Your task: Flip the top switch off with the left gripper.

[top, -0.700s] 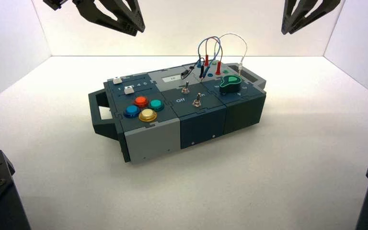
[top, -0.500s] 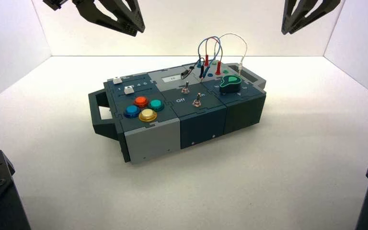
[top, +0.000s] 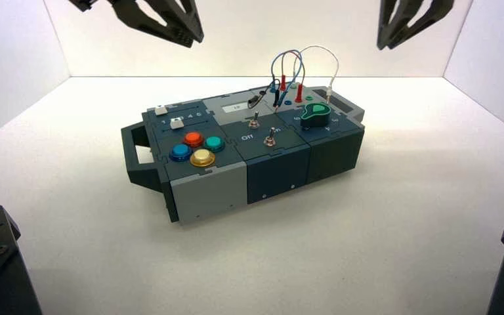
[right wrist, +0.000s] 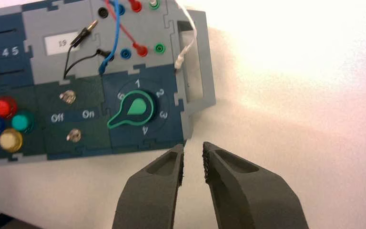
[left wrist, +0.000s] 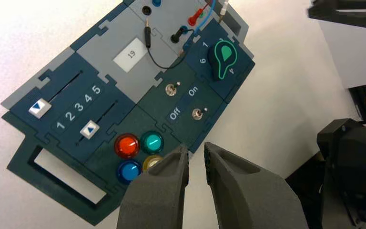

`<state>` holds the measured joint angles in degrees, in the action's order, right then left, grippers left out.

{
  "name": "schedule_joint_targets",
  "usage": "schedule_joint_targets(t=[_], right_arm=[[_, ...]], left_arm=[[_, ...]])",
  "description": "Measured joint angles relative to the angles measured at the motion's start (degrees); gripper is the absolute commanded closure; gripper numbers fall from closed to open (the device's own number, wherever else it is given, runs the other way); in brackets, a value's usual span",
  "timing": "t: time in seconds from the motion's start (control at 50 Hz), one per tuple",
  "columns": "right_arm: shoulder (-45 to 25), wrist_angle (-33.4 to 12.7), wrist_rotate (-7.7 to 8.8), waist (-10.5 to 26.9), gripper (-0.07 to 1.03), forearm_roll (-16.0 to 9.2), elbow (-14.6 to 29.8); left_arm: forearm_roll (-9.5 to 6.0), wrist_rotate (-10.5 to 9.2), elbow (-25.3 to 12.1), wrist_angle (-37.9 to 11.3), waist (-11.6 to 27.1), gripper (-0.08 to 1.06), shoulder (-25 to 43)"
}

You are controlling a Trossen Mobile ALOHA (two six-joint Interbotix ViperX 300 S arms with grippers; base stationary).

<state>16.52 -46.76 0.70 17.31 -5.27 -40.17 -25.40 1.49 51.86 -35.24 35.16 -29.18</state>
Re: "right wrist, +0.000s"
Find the yellow push button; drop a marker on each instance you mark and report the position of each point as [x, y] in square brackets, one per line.
[10, 140]

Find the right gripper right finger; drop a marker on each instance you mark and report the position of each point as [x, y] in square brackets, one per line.
[252, 202]

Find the green push button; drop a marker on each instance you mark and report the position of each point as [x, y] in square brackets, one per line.
[21, 122]

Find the green banana socket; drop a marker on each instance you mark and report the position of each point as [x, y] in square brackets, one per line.
[154, 3]
[160, 48]

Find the blue banana socket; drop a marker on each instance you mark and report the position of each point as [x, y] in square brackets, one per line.
[121, 9]
[125, 53]

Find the green rotary knob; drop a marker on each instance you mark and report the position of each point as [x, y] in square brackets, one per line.
[137, 108]

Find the black banana socket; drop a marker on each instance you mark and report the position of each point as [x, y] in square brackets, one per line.
[102, 12]

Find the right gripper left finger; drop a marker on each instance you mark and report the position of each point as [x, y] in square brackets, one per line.
[151, 199]

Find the blue grey task board box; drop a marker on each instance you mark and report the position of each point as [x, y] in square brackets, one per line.
[85, 63]

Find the silver metal toggle switch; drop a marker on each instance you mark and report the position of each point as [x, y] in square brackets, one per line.
[74, 135]
[67, 97]

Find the white paper label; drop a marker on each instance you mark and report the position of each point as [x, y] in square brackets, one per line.
[56, 44]

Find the red push button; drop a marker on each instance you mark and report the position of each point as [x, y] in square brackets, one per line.
[3, 107]

